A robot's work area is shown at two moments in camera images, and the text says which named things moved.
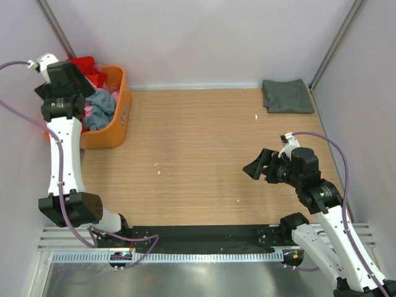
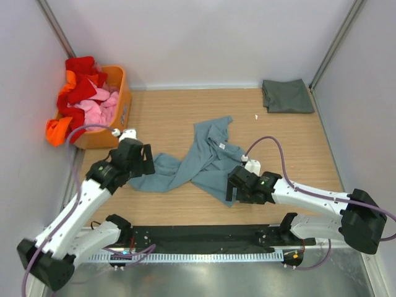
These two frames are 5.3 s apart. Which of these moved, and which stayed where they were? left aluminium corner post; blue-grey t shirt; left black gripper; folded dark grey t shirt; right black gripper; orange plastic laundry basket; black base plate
Moved: left black gripper; right black gripper; blue-grey t shirt
Stayed: orange plastic laundry basket; left aluminium corner post; folded dark grey t shirt; black base plate
